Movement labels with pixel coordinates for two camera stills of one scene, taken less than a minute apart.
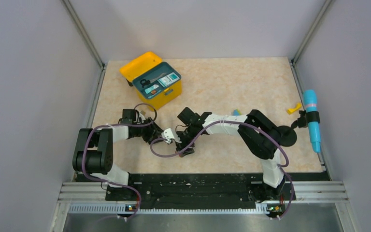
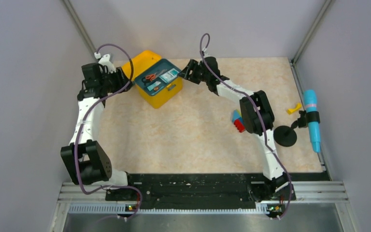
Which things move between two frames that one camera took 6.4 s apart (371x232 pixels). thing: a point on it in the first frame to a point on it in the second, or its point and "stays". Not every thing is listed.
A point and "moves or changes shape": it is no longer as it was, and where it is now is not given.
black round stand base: [288, 136] stays
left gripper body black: [148, 131] to [111, 80]
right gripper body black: [186, 138] to [197, 74]
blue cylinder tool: [310, 101] stays
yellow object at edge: [290, 110] stays
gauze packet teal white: [168, 79] moves or changes shape
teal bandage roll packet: [150, 88] moves or changes shape
